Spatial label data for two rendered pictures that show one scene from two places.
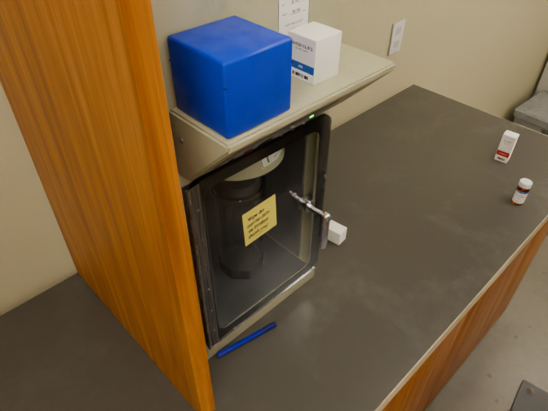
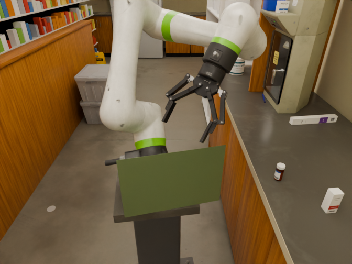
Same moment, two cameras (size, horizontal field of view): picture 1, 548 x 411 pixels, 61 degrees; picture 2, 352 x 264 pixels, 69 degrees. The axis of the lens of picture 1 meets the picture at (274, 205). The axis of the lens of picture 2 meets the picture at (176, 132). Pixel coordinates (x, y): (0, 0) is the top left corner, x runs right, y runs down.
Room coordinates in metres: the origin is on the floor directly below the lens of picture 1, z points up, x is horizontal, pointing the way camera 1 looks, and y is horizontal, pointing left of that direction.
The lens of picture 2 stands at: (1.29, -1.59, 1.67)
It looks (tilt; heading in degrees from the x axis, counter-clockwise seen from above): 31 degrees down; 134
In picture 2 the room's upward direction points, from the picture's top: straight up
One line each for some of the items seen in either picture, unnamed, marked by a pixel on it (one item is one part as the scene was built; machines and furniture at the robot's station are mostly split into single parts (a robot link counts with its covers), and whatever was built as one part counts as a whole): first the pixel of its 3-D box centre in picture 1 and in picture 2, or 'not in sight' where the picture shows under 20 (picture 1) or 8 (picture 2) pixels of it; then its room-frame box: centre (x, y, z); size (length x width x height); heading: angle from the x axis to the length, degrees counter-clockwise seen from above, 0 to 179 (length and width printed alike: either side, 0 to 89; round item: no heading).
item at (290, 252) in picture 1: (267, 235); (276, 67); (0.61, 0.01, 1.19); 0.30 x 0.01 x 0.40; 134
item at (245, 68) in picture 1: (232, 74); (274, 1); (0.51, 0.05, 1.56); 0.10 x 0.10 x 0.09; 44
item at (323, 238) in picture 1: (317, 226); (276, 76); (0.67, -0.09, 1.17); 0.05 x 0.03 x 0.10; 44
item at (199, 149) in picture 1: (290, 116); (276, 21); (0.58, -0.02, 1.46); 0.32 x 0.12 x 0.10; 134
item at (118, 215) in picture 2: not in sight; (154, 185); (0.65, -1.07, 0.92); 0.32 x 0.32 x 0.04; 52
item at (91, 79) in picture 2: not in sight; (98, 81); (-1.74, 0.03, 0.49); 0.60 x 0.42 x 0.33; 134
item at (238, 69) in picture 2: not in sight; (237, 65); (0.09, 0.41, 1.02); 0.13 x 0.13 x 0.15
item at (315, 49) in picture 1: (313, 53); (282, 7); (0.61, -0.05, 1.54); 0.05 x 0.05 x 0.06; 44
